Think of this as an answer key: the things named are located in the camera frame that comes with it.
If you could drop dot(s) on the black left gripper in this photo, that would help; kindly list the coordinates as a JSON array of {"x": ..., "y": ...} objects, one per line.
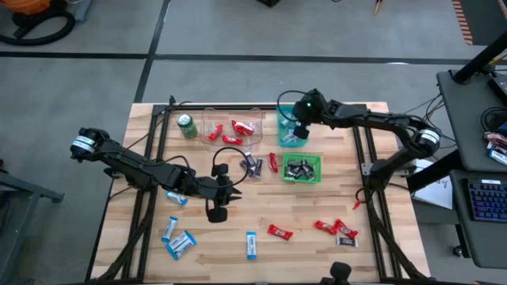
[{"x": 216, "y": 192}]

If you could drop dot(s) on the grey desk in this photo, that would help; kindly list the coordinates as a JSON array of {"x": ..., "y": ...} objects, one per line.
[
  {"x": 483, "y": 241},
  {"x": 463, "y": 130}
]

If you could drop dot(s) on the wooden sticks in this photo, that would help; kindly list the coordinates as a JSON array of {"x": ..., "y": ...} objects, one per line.
[{"x": 379, "y": 4}]

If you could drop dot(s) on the small silver wrapper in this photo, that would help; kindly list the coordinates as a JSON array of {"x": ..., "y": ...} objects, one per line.
[{"x": 245, "y": 168}]

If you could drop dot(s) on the spare red candy bar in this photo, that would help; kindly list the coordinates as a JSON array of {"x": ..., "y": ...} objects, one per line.
[{"x": 497, "y": 139}]

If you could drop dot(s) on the black stand pole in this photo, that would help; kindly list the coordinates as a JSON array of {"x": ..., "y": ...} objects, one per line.
[{"x": 479, "y": 59}]

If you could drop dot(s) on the black caster wheel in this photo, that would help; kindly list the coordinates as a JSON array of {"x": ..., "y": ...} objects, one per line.
[{"x": 458, "y": 251}]

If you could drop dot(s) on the red KitKat candy bar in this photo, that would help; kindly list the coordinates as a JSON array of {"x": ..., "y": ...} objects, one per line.
[
  {"x": 247, "y": 131},
  {"x": 216, "y": 132},
  {"x": 239, "y": 124},
  {"x": 280, "y": 232},
  {"x": 325, "y": 226},
  {"x": 232, "y": 139},
  {"x": 346, "y": 229},
  {"x": 273, "y": 162}
]

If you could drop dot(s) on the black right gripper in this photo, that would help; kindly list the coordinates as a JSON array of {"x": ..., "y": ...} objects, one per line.
[{"x": 311, "y": 111}]

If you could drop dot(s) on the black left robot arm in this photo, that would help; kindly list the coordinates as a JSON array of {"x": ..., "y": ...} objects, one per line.
[{"x": 134, "y": 170}]

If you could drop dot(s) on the green plastic basket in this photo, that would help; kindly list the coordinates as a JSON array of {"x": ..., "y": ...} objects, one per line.
[{"x": 319, "y": 158}]

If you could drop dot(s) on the white paper sheet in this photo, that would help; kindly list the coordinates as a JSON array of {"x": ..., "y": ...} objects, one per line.
[{"x": 435, "y": 194}]

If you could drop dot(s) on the black laptop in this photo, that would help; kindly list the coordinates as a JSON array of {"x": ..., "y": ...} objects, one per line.
[{"x": 500, "y": 87}]

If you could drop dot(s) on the large blue white candy bar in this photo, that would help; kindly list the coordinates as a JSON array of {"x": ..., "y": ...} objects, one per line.
[{"x": 180, "y": 245}]

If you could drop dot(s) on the grey metal cart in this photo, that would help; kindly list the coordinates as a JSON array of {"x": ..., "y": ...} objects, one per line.
[{"x": 24, "y": 190}]

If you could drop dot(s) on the blue-lit black keyboard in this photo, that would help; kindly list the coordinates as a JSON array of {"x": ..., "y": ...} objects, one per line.
[{"x": 489, "y": 202}]

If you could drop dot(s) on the clear plastic bin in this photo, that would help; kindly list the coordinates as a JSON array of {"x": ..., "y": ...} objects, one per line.
[{"x": 210, "y": 115}]

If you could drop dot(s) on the black frame clamp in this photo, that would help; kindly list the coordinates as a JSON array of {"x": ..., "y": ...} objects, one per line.
[{"x": 171, "y": 101}]

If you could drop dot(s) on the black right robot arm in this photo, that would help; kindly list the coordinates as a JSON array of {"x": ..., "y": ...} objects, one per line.
[{"x": 376, "y": 118}]

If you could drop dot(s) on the orange vacuum cleaner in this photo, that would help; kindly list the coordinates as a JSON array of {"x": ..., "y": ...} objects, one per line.
[{"x": 24, "y": 6}]

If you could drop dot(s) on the green Sprite can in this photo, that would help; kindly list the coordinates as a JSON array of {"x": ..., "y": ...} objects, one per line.
[{"x": 187, "y": 126}]

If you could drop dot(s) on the black mat with orange stripes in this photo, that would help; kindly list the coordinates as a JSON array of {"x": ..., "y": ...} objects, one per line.
[{"x": 487, "y": 20}]

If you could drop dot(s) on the grey box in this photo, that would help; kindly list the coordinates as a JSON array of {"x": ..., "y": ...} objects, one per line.
[{"x": 83, "y": 10}]

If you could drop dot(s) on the spare blue white candy bar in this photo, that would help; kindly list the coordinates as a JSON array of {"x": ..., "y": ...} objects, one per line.
[{"x": 498, "y": 156}]

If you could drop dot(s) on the dark brown chocolate bar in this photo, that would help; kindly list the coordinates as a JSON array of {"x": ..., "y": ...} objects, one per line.
[
  {"x": 250, "y": 159},
  {"x": 347, "y": 242},
  {"x": 258, "y": 168},
  {"x": 310, "y": 174},
  {"x": 303, "y": 171},
  {"x": 297, "y": 163},
  {"x": 309, "y": 164},
  {"x": 296, "y": 176},
  {"x": 291, "y": 170}
]

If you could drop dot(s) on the teal plastic bin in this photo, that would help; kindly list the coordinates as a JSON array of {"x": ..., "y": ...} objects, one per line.
[{"x": 306, "y": 143}]

